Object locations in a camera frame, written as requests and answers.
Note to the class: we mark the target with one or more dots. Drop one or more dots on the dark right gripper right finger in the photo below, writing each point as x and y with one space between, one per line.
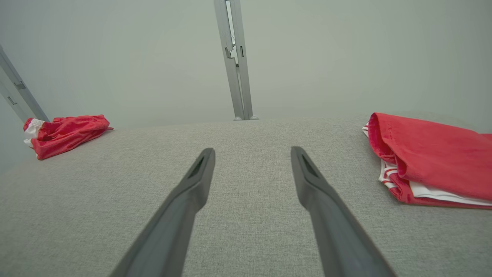
338 231

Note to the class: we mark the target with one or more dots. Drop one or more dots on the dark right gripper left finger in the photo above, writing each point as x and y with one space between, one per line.
169 231

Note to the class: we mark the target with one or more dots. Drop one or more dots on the red white jersey shirt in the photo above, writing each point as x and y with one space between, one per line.
434 154

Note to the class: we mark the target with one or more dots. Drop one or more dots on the red white-striped shorts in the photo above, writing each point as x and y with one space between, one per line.
65 134

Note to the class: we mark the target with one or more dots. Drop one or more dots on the grey partition post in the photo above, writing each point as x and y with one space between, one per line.
243 69
226 69
19 92

